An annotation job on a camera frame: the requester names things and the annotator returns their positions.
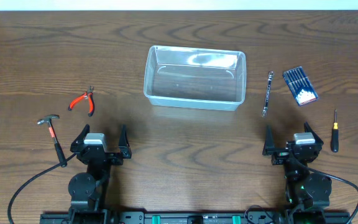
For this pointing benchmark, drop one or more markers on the small hammer black handle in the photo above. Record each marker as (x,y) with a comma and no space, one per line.
(48,121)

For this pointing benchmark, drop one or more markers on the silver ring wrench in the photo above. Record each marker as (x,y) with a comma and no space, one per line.
(267,94)

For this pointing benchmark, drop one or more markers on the clear plastic container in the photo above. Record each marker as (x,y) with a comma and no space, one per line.
(186,77)

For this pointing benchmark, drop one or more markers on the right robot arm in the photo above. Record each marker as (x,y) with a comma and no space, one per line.
(307,191)

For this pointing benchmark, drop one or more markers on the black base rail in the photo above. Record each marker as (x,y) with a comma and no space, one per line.
(252,216)

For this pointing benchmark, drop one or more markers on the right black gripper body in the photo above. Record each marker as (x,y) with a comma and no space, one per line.
(279,157)

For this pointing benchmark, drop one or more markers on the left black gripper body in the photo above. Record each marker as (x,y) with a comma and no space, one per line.
(114,160)

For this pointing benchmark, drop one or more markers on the black yellow screwdriver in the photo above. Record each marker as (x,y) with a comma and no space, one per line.
(335,134)

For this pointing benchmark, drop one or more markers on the red handled pliers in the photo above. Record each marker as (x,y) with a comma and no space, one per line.
(87,95)

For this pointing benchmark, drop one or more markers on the blue precision screwdriver set case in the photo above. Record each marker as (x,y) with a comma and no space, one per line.
(300,86)

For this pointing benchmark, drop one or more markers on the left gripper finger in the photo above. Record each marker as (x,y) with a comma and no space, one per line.
(123,141)
(80,138)

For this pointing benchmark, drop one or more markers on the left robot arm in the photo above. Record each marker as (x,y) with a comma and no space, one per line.
(88,189)

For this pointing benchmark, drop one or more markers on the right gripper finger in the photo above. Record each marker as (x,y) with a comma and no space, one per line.
(308,129)
(269,146)

